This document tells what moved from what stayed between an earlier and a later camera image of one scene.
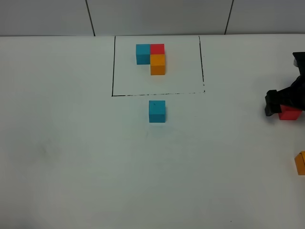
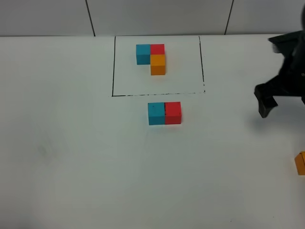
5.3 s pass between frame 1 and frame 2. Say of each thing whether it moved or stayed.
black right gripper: moved
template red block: stayed
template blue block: stayed
